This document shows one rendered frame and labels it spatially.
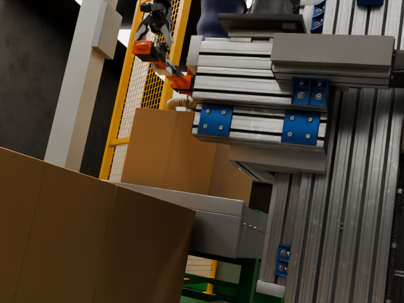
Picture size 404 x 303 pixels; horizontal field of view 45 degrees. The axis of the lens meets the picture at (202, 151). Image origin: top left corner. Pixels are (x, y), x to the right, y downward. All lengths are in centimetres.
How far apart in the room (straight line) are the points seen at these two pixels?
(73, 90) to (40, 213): 214
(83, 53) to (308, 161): 209
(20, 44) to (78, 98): 621
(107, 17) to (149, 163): 141
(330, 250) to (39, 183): 77
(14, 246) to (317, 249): 78
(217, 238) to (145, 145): 52
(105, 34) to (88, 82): 32
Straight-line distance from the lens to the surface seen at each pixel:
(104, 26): 316
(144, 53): 177
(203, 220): 182
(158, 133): 203
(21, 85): 922
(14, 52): 909
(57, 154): 302
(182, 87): 206
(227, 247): 179
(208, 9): 242
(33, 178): 96
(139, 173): 203
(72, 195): 107
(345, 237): 135
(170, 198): 188
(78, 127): 304
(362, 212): 137
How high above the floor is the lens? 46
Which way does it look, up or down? 10 degrees up
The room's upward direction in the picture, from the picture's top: 10 degrees clockwise
